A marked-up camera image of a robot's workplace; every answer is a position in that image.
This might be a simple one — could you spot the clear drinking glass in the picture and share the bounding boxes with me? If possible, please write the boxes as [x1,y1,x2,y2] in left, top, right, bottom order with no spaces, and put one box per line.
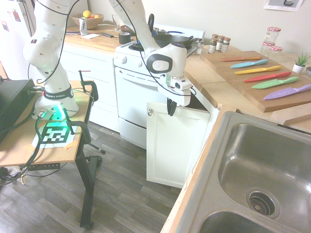
[111,14,123,33]

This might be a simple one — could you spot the stainless steel double sink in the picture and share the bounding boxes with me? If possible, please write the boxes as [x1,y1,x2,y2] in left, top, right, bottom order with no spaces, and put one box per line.
[193,111,311,233]

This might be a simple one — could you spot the silver drink can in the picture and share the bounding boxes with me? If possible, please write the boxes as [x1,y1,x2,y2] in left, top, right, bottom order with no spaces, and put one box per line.
[78,17,88,36]

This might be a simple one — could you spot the wooden fruit bowl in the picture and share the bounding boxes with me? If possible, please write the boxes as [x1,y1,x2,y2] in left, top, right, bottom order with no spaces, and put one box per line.
[70,12,105,31]

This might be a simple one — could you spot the grey shapes poster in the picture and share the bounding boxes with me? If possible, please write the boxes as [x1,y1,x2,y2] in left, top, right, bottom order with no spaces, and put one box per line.
[263,0,305,13]

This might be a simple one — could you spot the teal knife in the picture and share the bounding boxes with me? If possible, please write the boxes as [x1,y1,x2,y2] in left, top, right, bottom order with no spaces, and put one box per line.
[229,59,269,69]

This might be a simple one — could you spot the purple knife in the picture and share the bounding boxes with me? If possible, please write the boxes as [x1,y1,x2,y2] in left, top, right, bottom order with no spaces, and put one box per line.
[263,83,311,101]

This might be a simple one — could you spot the red knife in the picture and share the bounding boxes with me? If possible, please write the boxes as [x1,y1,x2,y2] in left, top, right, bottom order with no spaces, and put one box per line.
[243,71,293,83]

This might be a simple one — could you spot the large wooden cutting board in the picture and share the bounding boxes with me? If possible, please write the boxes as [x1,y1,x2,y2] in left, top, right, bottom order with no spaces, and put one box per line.
[199,50,311,113]

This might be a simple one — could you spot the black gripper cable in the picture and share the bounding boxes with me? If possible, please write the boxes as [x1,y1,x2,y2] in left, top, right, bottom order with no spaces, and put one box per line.
[113,0,198,97]

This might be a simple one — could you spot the green knife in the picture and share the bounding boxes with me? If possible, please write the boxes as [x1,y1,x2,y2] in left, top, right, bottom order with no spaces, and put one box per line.
[251,76,300,90]

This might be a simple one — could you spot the orange knife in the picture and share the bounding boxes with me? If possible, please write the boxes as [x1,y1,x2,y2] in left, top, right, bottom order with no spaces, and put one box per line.
[220,56,263,63]

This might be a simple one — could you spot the black metal clamp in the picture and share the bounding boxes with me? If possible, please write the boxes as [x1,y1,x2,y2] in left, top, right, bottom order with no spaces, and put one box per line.
[78,69,99,101]
[63,107,92,147]

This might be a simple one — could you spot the white lower kitchen cabinets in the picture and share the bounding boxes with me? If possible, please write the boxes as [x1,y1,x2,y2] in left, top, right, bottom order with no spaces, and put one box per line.
[60,43,120,133]

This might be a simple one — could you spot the blue kettle with black handle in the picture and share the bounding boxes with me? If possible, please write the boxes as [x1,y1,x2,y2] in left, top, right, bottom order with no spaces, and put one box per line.
[147,14,159,37]

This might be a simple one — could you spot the white refrigerator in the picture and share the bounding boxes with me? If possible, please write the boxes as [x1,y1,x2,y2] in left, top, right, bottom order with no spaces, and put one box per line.
[0,0,37,81]

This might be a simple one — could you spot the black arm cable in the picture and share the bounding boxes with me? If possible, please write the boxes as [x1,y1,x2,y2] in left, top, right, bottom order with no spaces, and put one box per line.
[35,0,74,85]

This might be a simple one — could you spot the black tape roll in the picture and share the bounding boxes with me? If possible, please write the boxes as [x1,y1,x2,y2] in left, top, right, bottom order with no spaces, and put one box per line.
[119,31,132,45]

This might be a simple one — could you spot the loose wooden plank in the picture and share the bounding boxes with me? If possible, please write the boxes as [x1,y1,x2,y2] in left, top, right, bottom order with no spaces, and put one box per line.
[270,102,311,126]

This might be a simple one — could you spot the white electric stove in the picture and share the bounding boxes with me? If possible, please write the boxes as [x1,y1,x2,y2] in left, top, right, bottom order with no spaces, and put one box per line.
[113,23,206,149]

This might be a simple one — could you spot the base connector cables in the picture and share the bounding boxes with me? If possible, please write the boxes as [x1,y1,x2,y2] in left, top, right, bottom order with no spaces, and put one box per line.
[20,108,67,171]

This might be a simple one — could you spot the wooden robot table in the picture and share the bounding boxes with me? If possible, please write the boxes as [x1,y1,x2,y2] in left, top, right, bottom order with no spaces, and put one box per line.
[0,81,103,229]

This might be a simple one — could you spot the white notepad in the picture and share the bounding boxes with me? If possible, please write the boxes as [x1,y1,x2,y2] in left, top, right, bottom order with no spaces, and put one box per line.
[80,33,101,40]

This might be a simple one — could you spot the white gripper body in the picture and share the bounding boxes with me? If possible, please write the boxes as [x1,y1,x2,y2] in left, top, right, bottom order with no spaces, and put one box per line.
[157,82,192,107]

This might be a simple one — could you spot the white cabinet door with knob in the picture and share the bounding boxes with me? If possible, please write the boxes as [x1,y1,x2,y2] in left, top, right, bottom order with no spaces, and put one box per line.
[145,101,212,190]

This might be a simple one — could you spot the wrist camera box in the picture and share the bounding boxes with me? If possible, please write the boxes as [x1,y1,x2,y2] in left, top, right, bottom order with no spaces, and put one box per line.
[173,78,194,92]

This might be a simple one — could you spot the yellow knife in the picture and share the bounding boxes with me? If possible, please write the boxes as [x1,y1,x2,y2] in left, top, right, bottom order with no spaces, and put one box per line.
[234,65,283,75]

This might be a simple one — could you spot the black wok with wooden handle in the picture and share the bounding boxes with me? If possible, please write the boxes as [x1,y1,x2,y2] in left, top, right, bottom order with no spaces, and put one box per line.
[121,24,195,49]

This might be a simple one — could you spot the black white marker sheet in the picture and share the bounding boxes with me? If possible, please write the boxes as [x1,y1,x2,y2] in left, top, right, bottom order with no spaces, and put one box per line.
[31,121,82,150]

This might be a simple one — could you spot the black control box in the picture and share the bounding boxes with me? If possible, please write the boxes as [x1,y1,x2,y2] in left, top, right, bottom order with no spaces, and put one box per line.
[0,78,36,144]

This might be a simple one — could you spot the glass jar red checked lid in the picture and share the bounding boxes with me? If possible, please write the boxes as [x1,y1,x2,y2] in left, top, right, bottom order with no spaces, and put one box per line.
[259,41,276,57]
[263,26,282,47]
[268,45,284,62]

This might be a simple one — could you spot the small spiky plant white pot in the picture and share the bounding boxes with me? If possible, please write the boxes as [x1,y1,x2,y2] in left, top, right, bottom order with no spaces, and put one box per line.
[292,51,310,74]

